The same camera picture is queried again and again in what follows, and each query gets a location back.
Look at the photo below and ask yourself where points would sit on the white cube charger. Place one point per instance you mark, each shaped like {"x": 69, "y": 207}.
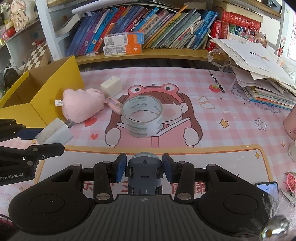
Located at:
{"x": 111, "y": 87}

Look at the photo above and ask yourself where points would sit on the row of children's books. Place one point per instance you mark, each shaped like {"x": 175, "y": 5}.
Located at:
{"x": 162, "y": 27}

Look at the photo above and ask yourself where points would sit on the pink utility knife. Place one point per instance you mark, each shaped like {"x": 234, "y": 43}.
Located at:
{"x": 114, "y": 104}

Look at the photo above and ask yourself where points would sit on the pink pen cup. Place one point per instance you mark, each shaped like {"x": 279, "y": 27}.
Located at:
{"x": 289, "y": 124}

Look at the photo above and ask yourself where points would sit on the brown white chessboard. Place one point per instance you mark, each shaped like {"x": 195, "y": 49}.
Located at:
{"x": 40, "y": 57}

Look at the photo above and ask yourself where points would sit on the pink cartoon desk mat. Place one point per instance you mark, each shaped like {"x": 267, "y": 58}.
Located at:
{"x": 201, "y": 125}

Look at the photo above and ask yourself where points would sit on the pink plush pig toy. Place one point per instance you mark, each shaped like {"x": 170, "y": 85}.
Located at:
{"x": 80, "y": 105}

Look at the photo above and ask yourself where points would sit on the lower white orange carton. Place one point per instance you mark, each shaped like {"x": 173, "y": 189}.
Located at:
{"x": 122, "y": 50}

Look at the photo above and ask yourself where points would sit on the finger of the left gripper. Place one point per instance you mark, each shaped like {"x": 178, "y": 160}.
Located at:
{"x": 12, "y": 157}
{"x": 9, "y": 129}

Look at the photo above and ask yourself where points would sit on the black marker pen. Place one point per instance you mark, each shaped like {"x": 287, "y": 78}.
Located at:
{"x": 214, "y": 78}

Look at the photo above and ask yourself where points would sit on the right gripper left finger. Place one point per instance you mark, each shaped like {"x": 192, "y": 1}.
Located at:
{"x": 106, "y": 173}

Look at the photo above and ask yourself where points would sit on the yellow cardboard box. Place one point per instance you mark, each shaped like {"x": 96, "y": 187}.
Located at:
{"x": 31, "y": 99}

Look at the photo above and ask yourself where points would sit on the white orange carton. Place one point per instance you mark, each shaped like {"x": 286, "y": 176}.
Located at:
{"x": 126, "y": 38}
{"x": 122, "y": 50}

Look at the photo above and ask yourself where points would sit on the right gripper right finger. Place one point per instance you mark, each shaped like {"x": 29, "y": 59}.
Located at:
{"x": 182, "y": 173}

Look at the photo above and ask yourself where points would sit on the white power adapter block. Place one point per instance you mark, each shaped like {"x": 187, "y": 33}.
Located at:
{"x": 57, "y": 131}

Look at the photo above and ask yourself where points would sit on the stack of papers and booklets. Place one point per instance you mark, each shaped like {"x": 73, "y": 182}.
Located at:
{"x": 263, "y": 77}

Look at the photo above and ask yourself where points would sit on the black smartphone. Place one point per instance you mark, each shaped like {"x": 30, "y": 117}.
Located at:
{"x": 269, "y": 187}

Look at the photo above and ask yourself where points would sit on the upper white orange carton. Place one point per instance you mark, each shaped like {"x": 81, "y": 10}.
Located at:
{"x": 126, "y": 38}

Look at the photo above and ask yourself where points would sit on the clear packing tape roll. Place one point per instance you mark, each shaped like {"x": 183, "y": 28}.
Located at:
{"x": 142, "y": 116}

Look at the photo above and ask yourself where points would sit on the wooden bookshelf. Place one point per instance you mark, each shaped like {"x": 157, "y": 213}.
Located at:
{"x": 51, "y": 20}

